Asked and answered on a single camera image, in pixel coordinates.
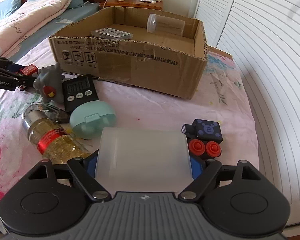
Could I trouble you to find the red toy car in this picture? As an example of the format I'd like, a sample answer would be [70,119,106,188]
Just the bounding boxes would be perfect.
[17,64,39,91]

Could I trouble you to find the black toy train red wheels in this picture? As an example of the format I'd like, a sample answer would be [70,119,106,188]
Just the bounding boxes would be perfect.
[181,119,223,160]

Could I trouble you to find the grey rhino toy figure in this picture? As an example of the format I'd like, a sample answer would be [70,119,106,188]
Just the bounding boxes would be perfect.
[33,62,65,103]

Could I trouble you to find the white translucent plastic container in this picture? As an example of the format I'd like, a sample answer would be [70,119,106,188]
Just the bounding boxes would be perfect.
[95,128,193,195]

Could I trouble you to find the mint green oval case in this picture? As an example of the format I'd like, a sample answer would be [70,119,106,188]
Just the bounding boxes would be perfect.
[70,100,116,140]

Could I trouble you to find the capsule bottle with silver cap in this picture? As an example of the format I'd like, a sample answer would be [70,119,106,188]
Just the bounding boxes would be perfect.
[21,102,90,164]

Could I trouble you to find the black digital timer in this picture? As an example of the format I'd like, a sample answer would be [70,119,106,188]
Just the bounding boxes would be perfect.
[62,74,99,114]

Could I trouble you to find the small grey barcode box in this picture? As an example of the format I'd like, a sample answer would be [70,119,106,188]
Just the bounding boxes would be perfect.
[91,28,133,40]

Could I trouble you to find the clear plastic jar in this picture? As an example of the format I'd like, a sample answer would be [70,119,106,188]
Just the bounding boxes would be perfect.
[147,14,185,36]

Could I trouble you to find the pink floral folded quilt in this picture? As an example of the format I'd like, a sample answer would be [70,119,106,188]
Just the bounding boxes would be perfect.
[0,0,71,57]

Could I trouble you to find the blue pillow far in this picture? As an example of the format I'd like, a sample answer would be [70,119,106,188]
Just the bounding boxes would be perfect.
[0,0,22,20]

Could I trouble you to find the pink floral table cloth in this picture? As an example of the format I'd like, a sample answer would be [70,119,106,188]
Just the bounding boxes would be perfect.
[0,38,260,228]

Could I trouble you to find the blue bed sheet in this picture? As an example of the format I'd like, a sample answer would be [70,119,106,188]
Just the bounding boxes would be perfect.
[6,2,100,62]

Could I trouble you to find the brown cardboard box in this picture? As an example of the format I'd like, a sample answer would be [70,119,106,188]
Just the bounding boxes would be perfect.
[49,7,207,99]

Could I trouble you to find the white louvered closet door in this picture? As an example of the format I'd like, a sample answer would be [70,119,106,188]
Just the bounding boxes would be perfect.
[194,0,300,226]

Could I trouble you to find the wooden nightstand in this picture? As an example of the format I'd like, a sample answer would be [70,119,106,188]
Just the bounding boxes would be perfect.
[99,0,163,10]

